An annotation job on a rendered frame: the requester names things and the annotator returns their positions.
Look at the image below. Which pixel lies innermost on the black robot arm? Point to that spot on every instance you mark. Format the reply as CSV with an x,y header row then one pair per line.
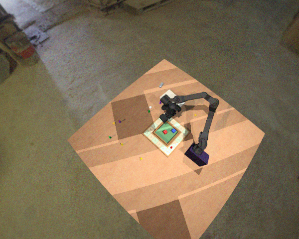
x,y
203,136

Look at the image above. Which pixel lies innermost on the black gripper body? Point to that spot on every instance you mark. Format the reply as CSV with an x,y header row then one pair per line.
x,y
164,117

